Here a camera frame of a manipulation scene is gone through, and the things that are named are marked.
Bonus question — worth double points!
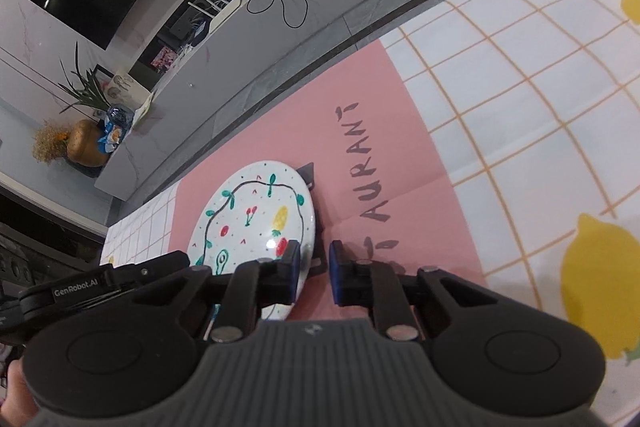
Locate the gold vase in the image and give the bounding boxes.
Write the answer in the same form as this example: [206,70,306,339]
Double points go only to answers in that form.
[67,119,112,168]

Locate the grey marble media console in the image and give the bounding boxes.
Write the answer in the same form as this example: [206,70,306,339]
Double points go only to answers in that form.
[94,0,547,229]

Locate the spiky green plant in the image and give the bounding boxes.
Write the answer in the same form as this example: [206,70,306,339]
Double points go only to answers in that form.
[57,40,114,116]

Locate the blue snack bag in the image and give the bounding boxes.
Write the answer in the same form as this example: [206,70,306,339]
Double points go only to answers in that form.
[99,104,137,154]

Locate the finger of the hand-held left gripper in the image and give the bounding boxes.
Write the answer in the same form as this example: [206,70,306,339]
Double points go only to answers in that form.
[112,250,213,290]

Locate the white router with antennas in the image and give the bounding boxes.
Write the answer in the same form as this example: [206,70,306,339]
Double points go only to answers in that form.
[187,0,242,34]

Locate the dark cabinet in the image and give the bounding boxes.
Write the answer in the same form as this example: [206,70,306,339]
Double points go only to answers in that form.
[0,191,109,294]

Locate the lemon print checkered tablecloth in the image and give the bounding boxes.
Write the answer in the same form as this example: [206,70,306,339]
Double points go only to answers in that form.
[99,0,640,427]

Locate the pink lettered paper mat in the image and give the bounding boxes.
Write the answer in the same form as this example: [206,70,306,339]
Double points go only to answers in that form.
[170,41,489,324]

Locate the person's left hand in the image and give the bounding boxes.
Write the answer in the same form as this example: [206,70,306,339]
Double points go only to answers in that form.
[0,359,42,427]

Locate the white printed paper bag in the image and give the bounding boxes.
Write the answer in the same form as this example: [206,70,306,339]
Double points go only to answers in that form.
[102,65,154,118]

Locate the dried flower bunch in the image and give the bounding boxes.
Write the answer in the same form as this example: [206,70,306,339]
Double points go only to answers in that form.
[32,119,69,166]

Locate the black plate stand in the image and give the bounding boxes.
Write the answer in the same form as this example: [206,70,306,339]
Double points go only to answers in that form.
[294,161,331,281]

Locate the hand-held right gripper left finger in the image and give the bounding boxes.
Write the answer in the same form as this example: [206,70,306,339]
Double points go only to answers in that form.
[165,239,303,343]

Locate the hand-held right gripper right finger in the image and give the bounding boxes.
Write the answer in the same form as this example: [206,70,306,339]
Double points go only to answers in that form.
[327,239,472,343]

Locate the pink photo card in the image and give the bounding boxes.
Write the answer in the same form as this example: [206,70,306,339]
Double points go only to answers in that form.
[149,46,179,73]

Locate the white painted ceramic plate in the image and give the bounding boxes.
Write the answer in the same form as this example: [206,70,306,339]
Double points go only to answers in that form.
[187,161,317,322]

